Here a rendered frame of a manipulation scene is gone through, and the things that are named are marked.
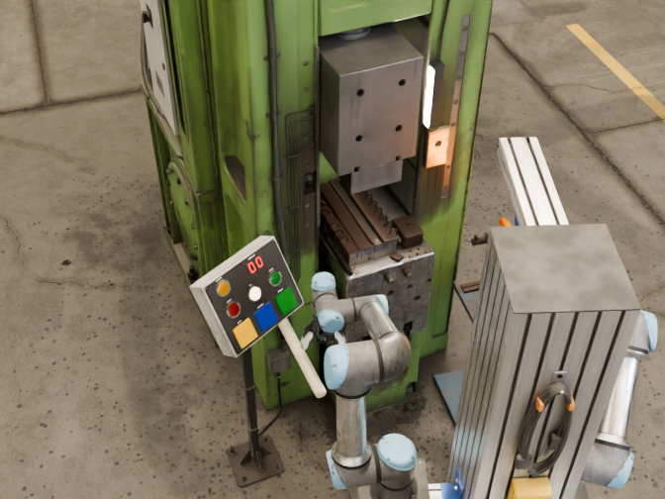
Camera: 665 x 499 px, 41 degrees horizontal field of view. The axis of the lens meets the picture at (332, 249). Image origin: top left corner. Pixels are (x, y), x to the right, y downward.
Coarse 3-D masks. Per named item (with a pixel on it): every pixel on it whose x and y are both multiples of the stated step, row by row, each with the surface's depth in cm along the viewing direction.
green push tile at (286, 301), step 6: (288, 288) 309; (282, 294) 307; (288, 294) 309; (276, 300) 306; (282, 300) 308; (288, 300) 309; (294, 300) 311; (282, 306) 308; (288, 306) 309; (294, 306) 311; (282, 312) 308
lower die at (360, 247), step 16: (320, 192) 358; (336, 192) 355; (320, 208) 351; (336, 208) 349; (368, 208) 349; (336, 224) 344; (352, 224) 342; (336, 240) 340; (352, 240) 337; (368, 240) 336; (384, 240) 334; (352, 256) 333; (368, 256) 337
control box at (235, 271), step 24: (264, 240) 305; (240, 264) 297; (264, 264) 303; (192, 288) 292; (216, 288) 290; (240, 288) 297; (264, 288) 303; (216, 312) 291; (240, 312) 297; (288, 312) 310; (216, 336) 298
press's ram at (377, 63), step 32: (384, 32) 297; (320, 64) 290; (352, 64) 281; (384, 64) 281; (416, 64) 286; (320, 96) 298; (352, 96) 284; (384, 96) 289; (416, 96) 295; (320, 128) 307; (352, 128) 292; (384, 128) 298; (416, 128) 304; (352, 160) 301; (384, 160) 308
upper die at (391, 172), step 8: (400, 160) 311; (368, 168) 307; (376, 168) 308; (384, 168) 310; (392, 168) 312; (400, 168) 313; (344, 176) 312; (352, 176) 306; (360, 176) 308; (368, 176) 309; (376, 176) 311; (384, 176) 313; (392, 176) 314; (400, 176) 316; (344, 184) 314; (352, 184) 309; (360, 184) 310; (368, 184) 312; (376, 184) 313; (384, 184) 315; (352, 192) 311
